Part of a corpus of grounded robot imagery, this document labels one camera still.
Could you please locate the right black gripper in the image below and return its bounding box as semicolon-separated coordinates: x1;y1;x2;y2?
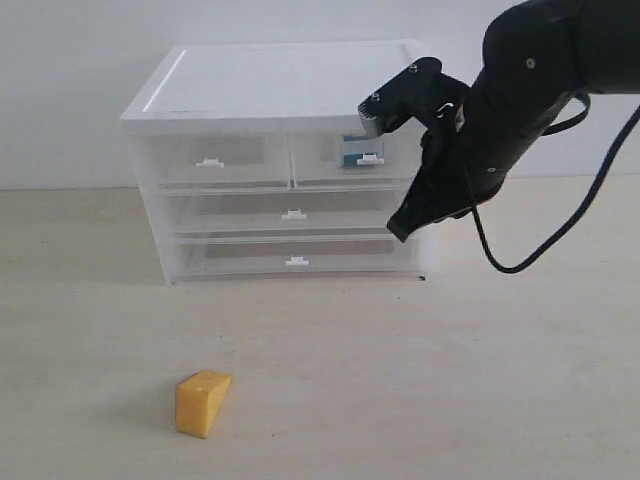
386;112;500;243

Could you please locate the blue white pill bottle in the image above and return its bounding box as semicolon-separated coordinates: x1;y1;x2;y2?
339;134;385;169

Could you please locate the yellow cheese wedge block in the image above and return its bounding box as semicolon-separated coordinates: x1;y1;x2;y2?
174;370;233;439

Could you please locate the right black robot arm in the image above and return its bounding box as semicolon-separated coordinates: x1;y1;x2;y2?
387;1;639;241

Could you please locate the middle wide clear drawer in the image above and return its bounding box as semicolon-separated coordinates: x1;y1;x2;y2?
164;189;406;235

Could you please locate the wide clear drawer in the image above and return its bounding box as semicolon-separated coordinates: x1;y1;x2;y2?
164;189;406;235
175;234;420;278

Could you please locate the white plastic drawer cabinet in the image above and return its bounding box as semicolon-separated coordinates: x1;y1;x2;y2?
120;39;436;284

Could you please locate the bottom wide clear drawer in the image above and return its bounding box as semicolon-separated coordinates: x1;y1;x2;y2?
175;234;420;278

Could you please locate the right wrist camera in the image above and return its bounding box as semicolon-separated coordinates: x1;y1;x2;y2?
357;57;469;138

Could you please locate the right black cable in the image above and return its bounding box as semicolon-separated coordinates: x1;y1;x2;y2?
449;89;640;274

